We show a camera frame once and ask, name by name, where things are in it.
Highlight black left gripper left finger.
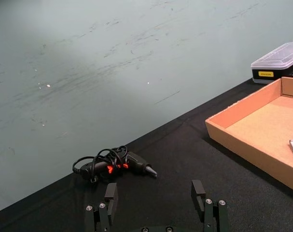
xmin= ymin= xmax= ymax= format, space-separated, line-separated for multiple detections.
xmin=84 ymin=182 xmax=119 ymax=232

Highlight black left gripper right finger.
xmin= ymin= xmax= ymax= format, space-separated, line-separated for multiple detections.
xmin=191 ymin=179 xmax=230 ymax=232

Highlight black table cloth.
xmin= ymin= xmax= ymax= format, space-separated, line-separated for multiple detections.
xmin=0 ymin=77 xmax=293 ymax=232

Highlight shallow brown cardboard tray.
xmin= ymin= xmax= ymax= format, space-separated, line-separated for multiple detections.
xmin=205 ymin=76 xmax=293 ymax=194

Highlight clear plastic case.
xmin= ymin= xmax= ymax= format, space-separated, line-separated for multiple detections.
xmin=251 ymin=41 xmax=293 ymax=85

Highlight black corded tool orange parts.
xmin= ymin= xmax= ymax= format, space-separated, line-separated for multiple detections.
xmin=72 ymin=145 xmax=158 ymax=184

